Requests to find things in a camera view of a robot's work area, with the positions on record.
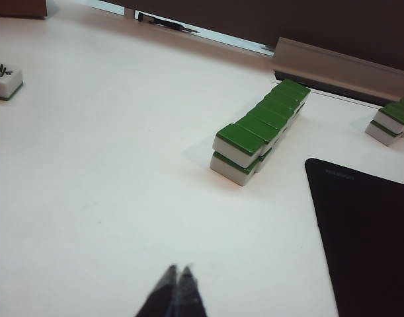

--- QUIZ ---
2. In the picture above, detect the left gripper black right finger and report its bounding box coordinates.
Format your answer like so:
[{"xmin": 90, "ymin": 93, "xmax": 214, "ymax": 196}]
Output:
[{"xmin": 171, "ymin": 263, "xmax": 209, "ymax": 317}]

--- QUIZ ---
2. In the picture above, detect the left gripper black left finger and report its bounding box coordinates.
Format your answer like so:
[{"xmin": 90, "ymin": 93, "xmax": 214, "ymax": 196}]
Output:
[{"xmin": 134, "ymin": 264, "xmax": 179, "ymax": 317}]

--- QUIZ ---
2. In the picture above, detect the mahjong tile with black print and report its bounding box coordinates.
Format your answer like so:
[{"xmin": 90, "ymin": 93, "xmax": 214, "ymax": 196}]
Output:
[{"xmin": 0, "ymin": 61, "xmax": 24, "ymax": 101}]

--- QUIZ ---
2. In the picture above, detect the black desk mat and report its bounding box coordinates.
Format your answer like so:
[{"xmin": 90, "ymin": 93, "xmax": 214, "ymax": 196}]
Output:
[{"xmin": 304, "ymin": 157, "xmax": 404, "ymax": 317}]

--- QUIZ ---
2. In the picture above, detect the dark pen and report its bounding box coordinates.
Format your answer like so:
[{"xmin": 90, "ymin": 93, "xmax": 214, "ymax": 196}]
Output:
[{"xmin": 137, "ymin": 11, "xmax": 200, "ymax": 36}]

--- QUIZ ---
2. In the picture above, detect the grey-brown desk divider panel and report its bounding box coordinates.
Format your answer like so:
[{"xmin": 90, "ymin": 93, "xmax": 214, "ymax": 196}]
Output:
[{"xmin": 99, "ymin": 0, "xmax": 404, "ymax": 75}]

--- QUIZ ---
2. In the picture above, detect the brown wooden board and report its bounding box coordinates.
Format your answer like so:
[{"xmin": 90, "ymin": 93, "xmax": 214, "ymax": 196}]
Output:
[{"xmin": 0, "ymin": 0, "xmax": 48, "ymax": 18}]

